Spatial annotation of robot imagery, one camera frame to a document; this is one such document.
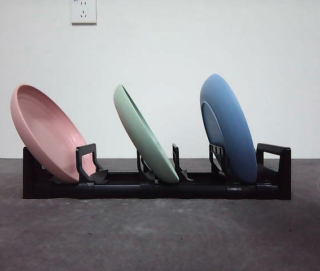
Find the green plate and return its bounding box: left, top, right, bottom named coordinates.
left=113, top=82, right=180, bottom=183

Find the blue plate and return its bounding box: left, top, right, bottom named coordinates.
left=199, top=73, right=258, bottom=184

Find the pink plate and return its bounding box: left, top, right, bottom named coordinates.
left=10, top=84, right=97, bottom=183

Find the black dish rack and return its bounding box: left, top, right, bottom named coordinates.
left=22, top=142, right=292, bottom=201

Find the white wall socket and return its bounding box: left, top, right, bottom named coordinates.
left=71, top=0, right=98, bottom=25

